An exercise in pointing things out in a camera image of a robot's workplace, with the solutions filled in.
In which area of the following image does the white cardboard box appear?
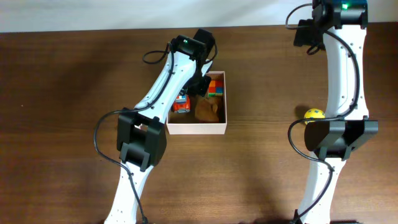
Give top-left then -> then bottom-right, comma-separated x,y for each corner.
166,71 -> 228,135

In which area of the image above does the multicolour puzzle cube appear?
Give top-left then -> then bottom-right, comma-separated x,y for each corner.
208,80 -> 224,97

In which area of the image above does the brown plush toy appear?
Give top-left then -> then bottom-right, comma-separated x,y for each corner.
195,96 -> 223,123

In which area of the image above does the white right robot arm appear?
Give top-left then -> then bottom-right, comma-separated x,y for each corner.
288,0 -> 379,224

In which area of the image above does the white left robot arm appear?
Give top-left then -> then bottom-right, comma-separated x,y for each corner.
105,29 -> 217,223

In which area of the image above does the yellow ball with dots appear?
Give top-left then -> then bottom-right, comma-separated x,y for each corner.
304,108 -> 325,124

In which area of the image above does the red grey toy truck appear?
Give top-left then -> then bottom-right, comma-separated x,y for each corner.
172,90 -> 191,113

